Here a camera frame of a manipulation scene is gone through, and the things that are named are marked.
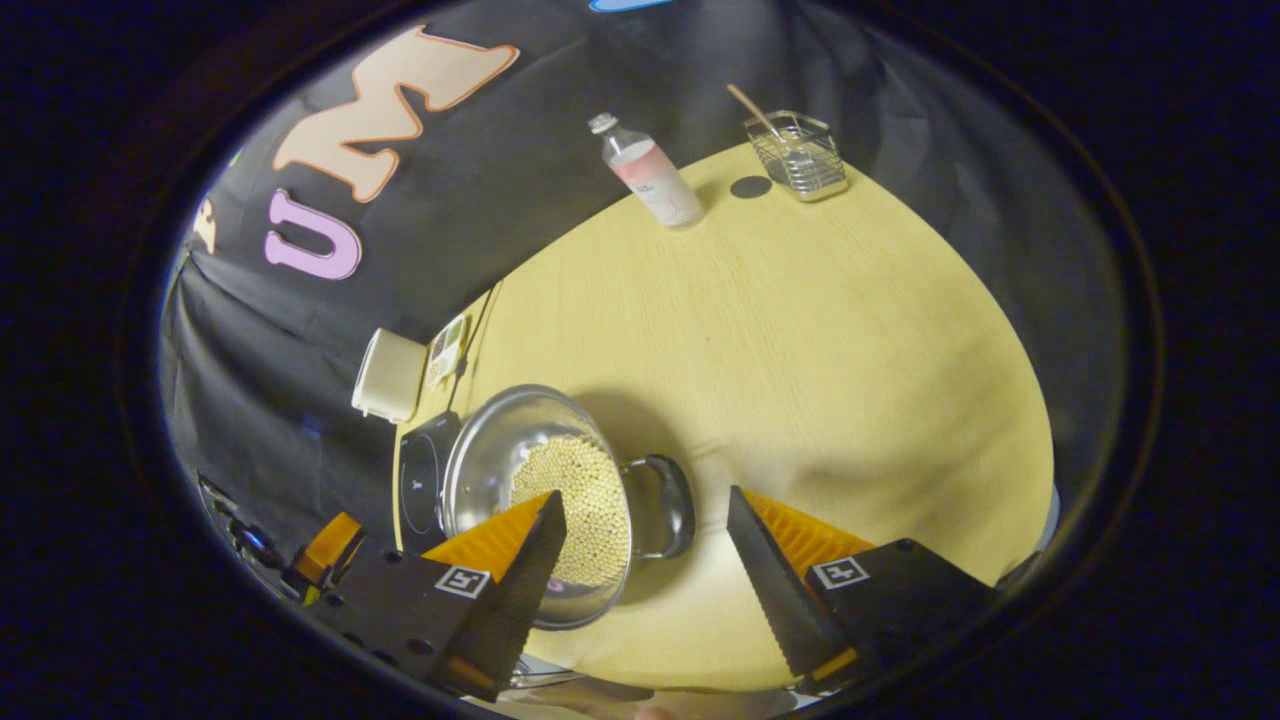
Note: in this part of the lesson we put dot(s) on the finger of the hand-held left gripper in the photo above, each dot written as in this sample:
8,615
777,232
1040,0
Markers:
330,550

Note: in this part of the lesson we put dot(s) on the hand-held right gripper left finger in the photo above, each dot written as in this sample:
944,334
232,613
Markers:
520,590

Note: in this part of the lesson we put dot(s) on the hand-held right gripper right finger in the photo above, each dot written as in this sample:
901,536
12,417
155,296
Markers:
775,590

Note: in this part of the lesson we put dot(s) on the black induction cooktop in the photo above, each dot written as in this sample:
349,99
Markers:
420,480

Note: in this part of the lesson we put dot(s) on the pile of soybeans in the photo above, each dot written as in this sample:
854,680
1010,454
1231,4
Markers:
585,500

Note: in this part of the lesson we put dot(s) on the white toaster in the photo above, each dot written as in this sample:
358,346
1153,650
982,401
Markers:
390,375

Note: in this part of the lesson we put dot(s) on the white divided dish with beans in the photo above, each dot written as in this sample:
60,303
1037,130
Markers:
448,350

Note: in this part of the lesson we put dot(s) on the small black round disc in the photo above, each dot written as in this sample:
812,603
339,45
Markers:
751,186

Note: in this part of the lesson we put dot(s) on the black backdrop cloth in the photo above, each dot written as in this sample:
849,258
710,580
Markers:
500,170

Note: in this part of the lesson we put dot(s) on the clear bottle with pink label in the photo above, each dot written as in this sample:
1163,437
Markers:
655,180

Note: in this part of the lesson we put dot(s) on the wooden stick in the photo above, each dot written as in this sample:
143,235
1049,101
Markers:
752,108

